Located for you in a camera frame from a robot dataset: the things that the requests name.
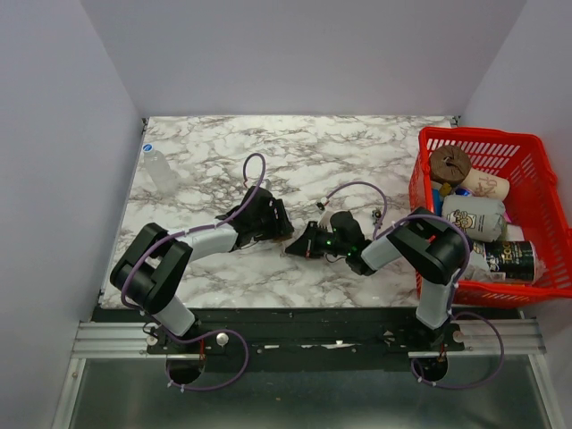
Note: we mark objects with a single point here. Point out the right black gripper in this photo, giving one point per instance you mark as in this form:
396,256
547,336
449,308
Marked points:
305,245

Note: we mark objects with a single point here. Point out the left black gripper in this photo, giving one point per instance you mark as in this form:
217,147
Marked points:
281,227

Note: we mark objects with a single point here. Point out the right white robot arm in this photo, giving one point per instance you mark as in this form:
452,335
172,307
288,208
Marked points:
437,249

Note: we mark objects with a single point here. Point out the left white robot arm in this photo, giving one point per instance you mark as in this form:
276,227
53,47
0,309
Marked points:
150,270

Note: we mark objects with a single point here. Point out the clear plastic water bottle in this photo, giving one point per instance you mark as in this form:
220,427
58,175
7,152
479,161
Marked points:
159,170

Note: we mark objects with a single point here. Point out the brown round wooden block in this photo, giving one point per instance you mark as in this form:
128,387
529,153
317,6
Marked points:
449,164

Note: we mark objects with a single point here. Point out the grey printed pouch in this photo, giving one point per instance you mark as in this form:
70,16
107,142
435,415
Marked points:
479,218

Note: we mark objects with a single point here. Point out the beige printed cylinder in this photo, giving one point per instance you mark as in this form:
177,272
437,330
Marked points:
485,185

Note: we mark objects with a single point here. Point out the black printed can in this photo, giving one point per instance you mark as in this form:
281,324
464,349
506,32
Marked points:
503,261

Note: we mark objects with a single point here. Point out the red plastic basket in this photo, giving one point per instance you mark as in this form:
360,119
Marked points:
532,203

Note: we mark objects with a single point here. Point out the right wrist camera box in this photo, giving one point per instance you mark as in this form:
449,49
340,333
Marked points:
326,214

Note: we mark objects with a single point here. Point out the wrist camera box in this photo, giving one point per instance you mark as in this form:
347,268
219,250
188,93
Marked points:
326,214
266,184

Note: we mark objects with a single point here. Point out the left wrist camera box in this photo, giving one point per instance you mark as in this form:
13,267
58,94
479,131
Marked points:
266,184

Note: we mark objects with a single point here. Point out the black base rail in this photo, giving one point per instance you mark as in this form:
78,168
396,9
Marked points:
235,342

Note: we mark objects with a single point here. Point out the aluminium frame rail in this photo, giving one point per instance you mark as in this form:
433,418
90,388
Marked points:
473,338

